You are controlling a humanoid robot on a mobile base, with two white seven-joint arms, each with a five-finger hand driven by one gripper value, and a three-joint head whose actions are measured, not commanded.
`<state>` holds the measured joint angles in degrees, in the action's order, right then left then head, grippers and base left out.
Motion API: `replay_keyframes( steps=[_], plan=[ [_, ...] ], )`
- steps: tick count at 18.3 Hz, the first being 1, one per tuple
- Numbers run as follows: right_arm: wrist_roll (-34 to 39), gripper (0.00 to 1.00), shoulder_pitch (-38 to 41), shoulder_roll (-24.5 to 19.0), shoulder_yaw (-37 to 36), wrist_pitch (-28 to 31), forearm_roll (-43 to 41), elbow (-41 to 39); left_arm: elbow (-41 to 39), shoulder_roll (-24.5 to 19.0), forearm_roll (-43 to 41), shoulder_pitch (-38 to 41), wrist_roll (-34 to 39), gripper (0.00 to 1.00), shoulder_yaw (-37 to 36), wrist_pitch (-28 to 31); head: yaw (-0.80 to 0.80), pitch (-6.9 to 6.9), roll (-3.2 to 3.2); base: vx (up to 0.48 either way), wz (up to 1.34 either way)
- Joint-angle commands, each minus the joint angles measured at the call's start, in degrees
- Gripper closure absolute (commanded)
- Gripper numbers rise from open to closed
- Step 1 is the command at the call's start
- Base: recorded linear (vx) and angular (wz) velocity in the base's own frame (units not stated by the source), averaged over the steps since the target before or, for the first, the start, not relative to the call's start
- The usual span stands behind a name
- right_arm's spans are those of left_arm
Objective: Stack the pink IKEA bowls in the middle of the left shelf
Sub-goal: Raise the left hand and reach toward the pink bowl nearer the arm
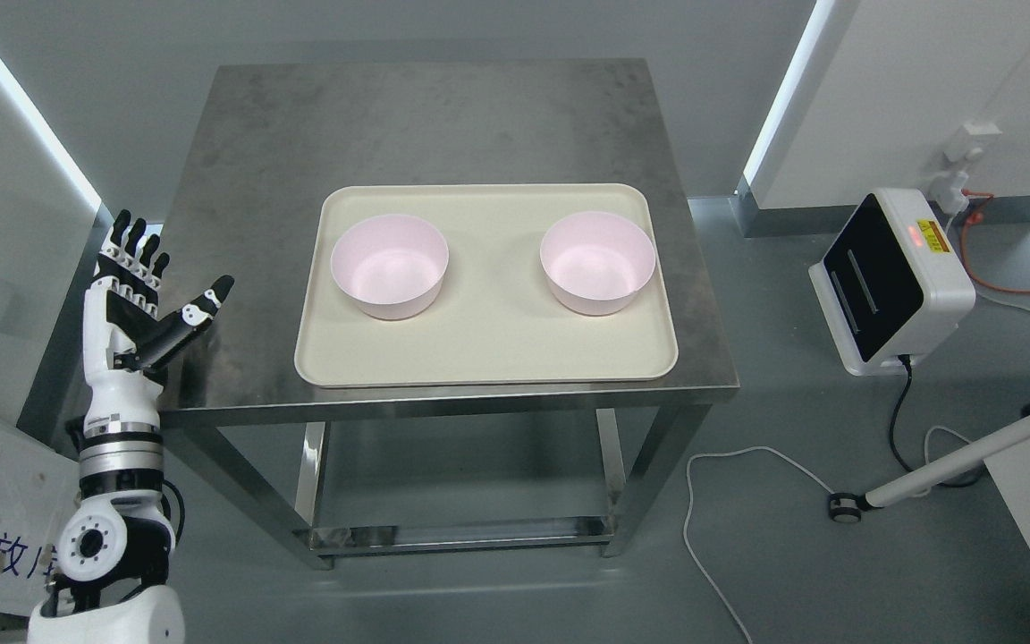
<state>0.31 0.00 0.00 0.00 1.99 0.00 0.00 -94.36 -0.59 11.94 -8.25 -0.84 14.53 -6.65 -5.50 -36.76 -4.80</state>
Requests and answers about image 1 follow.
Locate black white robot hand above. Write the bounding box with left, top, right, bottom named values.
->
left=82, top=209, right=234, bottom=385

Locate pink bowl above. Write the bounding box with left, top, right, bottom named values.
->
left=328, top=215, right=451, bottom=321
left=539, top=211, right=658, bottom=317

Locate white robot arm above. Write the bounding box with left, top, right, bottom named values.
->
left=26, top=350, right=187, bottom=643

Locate cream plastic tray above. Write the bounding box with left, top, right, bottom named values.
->
left=293, top=183, right=678, bottom=388

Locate stainless steel table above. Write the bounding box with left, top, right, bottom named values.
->
left=161, top=60, right=739, bottom=571

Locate white stand leg with caster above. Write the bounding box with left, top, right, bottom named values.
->
left=826, top=415, right=1030, bottom=523

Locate white black box device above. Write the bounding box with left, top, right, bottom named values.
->
left=808, top=188, right=976, bottom=377

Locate black power cable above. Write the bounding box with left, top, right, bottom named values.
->
left=889, top=355, right=981, bottom=488

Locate white floor cable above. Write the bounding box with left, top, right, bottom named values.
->
left=682, top=426, right=972, bottom=644

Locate white wall socket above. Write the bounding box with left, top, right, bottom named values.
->
left=927, top=121, right=1002, bottom=216

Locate orange cable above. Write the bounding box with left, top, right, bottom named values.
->
left=960, top=192, right=1030, bottom=305

